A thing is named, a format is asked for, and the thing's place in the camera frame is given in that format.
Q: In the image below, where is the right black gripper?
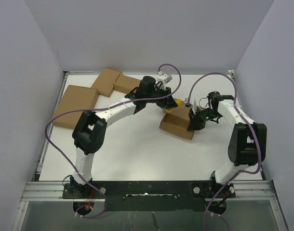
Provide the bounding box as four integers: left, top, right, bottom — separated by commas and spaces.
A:
187, 106, 221, 131

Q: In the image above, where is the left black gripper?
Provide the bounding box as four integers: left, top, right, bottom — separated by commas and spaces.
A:
145, 84, 176, 108

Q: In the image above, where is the yellow rectangular block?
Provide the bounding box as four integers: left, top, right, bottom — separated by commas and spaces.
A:
166, 98, 184, 114

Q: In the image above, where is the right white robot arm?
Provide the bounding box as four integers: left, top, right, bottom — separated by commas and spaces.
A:
186, 91, 267, 197

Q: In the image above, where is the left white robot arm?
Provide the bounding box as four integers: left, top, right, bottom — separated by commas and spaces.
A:
70, 74, 178, 198

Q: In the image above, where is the long folded cardboard box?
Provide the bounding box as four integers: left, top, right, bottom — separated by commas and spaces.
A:
114, 74, 140, 94

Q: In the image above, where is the square folded cardboard box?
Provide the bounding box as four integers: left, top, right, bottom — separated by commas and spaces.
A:
91, 67, 122, 97

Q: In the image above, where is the large folded cardboard box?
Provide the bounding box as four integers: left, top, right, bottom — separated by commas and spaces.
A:
53, 85, 99, 129

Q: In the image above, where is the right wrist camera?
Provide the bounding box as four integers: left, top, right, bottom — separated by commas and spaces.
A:
184, 98, 198, 113

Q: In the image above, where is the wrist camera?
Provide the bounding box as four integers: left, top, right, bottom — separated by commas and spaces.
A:
184, 98, 198, 113
157, 74, 173, 85

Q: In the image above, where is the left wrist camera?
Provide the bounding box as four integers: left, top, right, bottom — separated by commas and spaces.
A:
157, 74, 173, 85

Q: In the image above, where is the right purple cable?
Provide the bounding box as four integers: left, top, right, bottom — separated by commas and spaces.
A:
187, 72, 263, 231

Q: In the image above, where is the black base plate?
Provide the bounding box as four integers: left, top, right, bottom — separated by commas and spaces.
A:
62, 180, 236, 212

